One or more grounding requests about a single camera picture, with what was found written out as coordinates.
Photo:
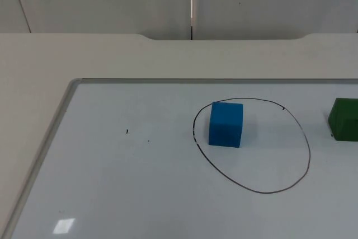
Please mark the blue cube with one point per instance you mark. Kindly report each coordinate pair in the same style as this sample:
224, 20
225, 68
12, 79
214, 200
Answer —
225, 125

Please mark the green cube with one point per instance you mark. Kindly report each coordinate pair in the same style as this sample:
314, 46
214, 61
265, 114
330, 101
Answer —
343, 121

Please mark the grey-framed whiteboard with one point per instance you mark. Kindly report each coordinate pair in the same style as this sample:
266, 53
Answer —
126, 172

